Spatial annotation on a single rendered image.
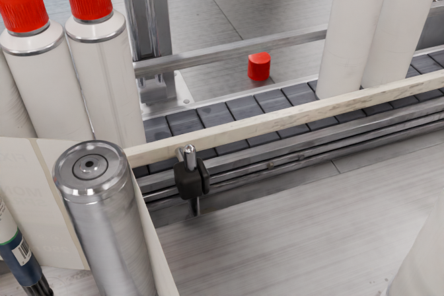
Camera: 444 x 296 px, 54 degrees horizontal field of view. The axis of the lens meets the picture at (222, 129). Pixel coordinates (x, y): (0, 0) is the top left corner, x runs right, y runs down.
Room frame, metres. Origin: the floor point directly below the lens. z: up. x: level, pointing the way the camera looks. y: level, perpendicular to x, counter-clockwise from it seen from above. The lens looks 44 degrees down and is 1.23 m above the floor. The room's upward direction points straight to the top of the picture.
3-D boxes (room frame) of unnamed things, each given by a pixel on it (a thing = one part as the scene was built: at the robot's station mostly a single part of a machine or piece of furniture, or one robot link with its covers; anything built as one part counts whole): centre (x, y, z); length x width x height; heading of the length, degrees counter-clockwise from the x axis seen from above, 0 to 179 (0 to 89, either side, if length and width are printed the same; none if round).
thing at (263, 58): (0.54, -0.06, 0.85); 0.03 x 0.03 x 0.03
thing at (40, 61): (0.32, 0.16, 0.98); 0.05 x 0.05 x 0.20
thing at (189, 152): (0.28, 0.03, 0.89); 0.03 x 0.03 x 0.12; 20
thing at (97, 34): (0.34, 0.11, 0.98); 0.05 x 0.05 x 0.20
